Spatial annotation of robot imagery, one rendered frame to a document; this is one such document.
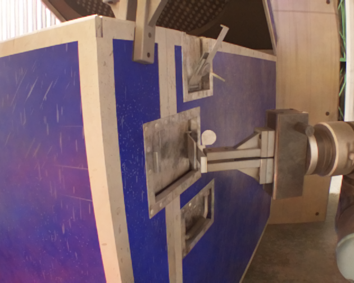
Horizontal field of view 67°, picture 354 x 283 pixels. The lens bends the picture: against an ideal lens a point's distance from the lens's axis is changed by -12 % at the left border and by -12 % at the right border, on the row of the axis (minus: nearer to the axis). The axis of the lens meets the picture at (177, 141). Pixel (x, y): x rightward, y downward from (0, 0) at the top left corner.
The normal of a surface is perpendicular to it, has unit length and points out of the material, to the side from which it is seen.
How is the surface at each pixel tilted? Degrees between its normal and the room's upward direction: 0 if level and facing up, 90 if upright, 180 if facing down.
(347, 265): 94
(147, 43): 90
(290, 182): 90
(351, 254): 94
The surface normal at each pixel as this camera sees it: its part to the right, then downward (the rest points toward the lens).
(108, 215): -0.46, 0.22
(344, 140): 0.08, -0.36
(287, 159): 0.12, 0.23
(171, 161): 0.89, 0.07
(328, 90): -0.09, 0.24
